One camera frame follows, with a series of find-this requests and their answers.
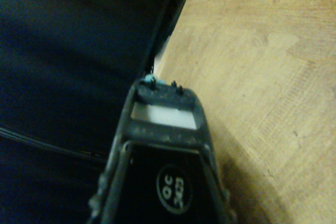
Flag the black curtain stand pole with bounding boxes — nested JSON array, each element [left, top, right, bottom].
[[0, 126, 106, 164]]

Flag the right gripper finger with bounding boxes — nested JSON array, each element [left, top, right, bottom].
[[86, 79, 237, 224]]

